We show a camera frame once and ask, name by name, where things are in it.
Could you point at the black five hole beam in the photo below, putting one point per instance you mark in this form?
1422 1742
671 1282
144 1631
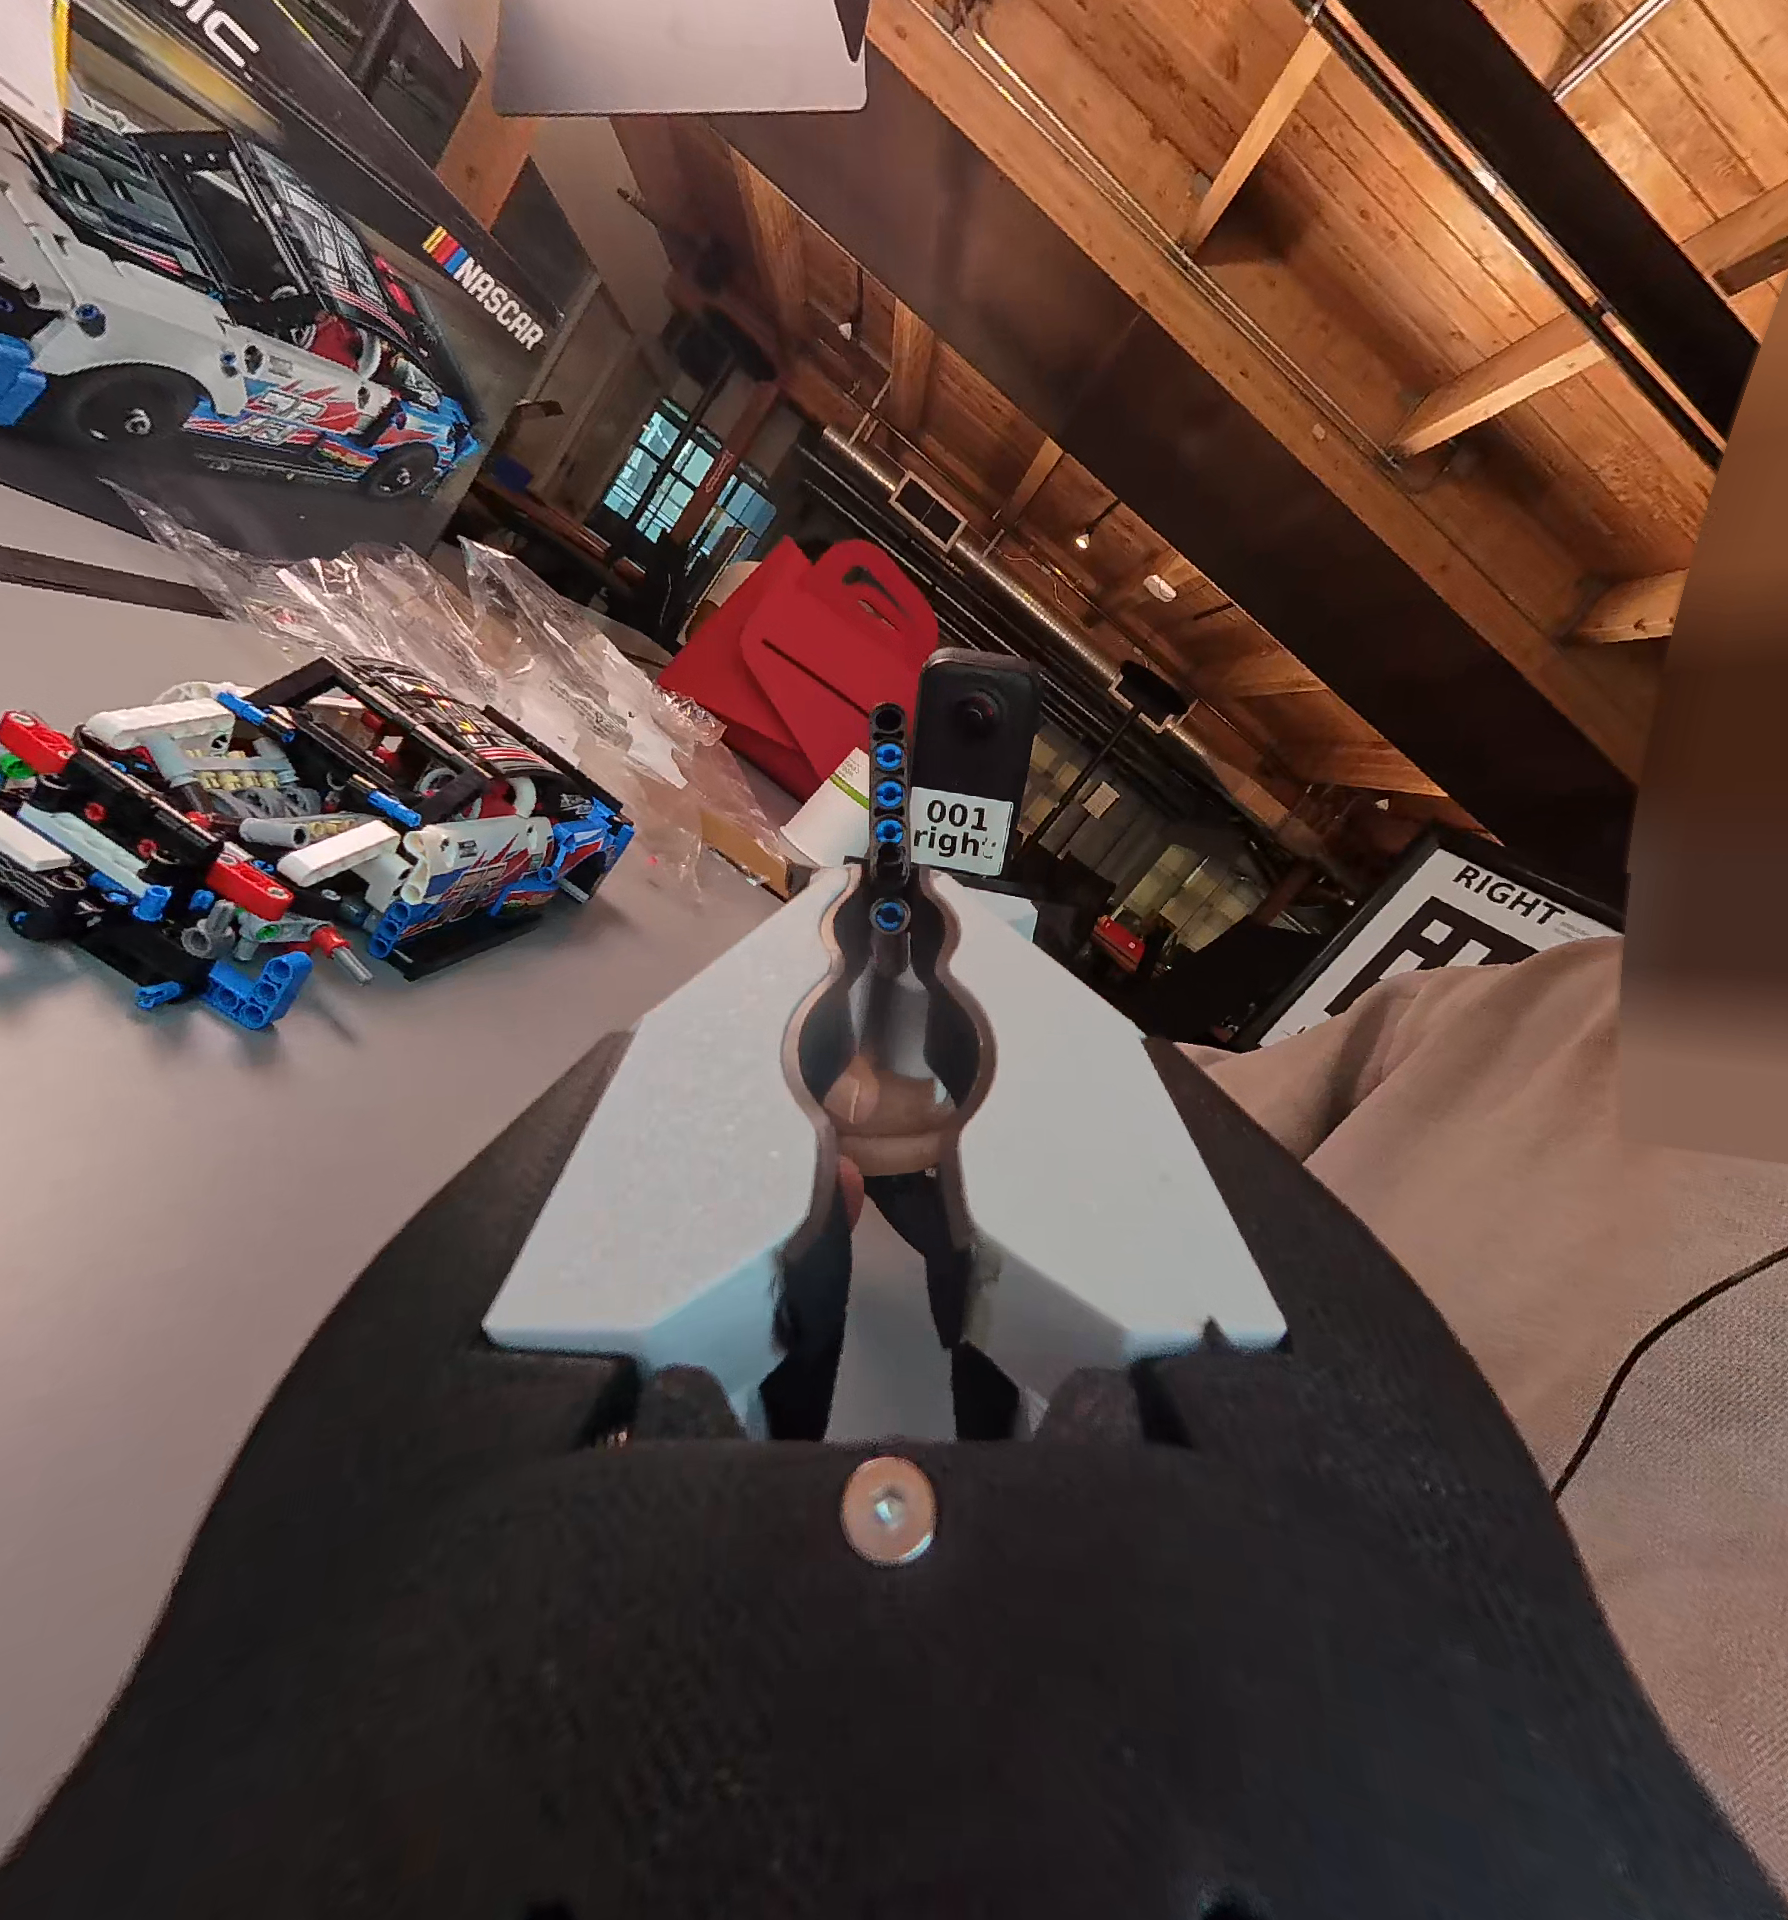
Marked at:
890 809

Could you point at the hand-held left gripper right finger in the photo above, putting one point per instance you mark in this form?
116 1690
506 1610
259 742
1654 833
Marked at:
1119 1199

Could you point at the black toy car set box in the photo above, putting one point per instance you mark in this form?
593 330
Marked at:
204 269

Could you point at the clear plastic parts bag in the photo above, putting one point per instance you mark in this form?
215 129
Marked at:
459 645

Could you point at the grey desk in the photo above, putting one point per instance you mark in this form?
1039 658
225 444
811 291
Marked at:
232 1275

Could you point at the person's right forearm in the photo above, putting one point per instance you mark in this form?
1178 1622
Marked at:
1433 1065

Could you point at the person's right hand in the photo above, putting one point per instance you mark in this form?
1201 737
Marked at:
885 1124

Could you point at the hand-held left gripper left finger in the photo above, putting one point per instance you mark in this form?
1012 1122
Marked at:
670 1184

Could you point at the black light stand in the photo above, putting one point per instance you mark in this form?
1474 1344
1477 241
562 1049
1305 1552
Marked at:
1150 697

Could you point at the black white printed sign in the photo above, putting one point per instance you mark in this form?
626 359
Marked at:
1448 930

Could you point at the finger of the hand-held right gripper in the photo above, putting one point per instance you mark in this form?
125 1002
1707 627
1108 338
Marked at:
1008 912

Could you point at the studio light panel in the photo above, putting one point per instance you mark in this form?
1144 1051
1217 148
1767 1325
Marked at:
685 52

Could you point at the white paper cup green band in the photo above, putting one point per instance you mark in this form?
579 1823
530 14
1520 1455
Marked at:
834 818

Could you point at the red felt bag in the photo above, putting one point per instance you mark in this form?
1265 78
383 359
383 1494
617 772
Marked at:
789 674

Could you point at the black flat strip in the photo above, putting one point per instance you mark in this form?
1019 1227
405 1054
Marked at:
84 571

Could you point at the partly built toy brick car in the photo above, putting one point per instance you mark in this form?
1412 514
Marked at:
310 841

